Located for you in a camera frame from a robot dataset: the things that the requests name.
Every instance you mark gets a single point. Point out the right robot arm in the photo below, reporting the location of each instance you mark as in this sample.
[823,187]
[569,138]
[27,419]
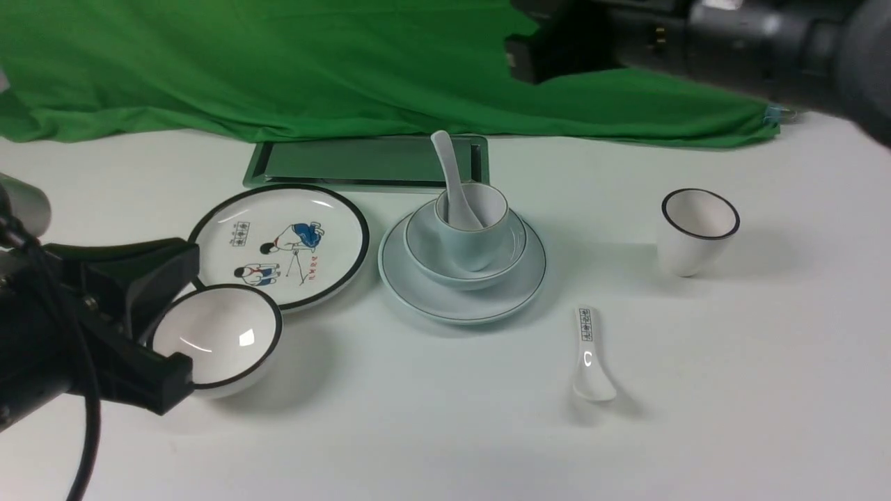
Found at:
[831,57]

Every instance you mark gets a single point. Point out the white spoon with print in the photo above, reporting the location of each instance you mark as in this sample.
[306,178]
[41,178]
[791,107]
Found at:
[590,381]

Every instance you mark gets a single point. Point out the blue binder clip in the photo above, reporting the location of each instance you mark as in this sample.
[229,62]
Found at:
[776,114]

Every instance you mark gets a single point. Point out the pale blue plain plate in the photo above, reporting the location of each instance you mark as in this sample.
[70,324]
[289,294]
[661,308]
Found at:
[408,287]

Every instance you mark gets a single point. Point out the plain white ceramic spoon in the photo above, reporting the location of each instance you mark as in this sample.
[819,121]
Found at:
[458,211]

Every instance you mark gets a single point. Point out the pale blue gold-rimmed bowl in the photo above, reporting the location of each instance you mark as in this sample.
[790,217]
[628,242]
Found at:
[428,253]

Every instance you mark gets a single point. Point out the green backdrop cloth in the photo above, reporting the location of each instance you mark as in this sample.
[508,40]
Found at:
[300,70]

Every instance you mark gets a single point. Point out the black-rimmed white cup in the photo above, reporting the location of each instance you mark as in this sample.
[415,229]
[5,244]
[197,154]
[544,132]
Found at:
[697,226]

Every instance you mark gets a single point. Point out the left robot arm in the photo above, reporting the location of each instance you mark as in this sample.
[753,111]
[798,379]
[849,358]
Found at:
[26,216]

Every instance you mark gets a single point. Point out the black-rimmed white bowl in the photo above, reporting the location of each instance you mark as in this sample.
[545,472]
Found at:
[230,333]

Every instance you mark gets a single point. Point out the black-rimmed illustrated plate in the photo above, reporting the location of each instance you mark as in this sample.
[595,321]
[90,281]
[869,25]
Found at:
[299,244]

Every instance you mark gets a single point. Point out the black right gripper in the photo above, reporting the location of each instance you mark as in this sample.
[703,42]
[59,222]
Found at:
[571,38]

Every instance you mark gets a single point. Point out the metal rectangular table hatch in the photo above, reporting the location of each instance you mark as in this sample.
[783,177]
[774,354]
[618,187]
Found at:
[399,164]

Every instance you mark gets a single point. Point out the pale blue gold-rimmed cup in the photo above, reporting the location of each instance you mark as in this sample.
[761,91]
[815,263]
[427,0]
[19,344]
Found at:
[474,249]

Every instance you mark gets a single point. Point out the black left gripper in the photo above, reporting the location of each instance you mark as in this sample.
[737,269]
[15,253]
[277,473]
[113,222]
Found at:
[127,287]

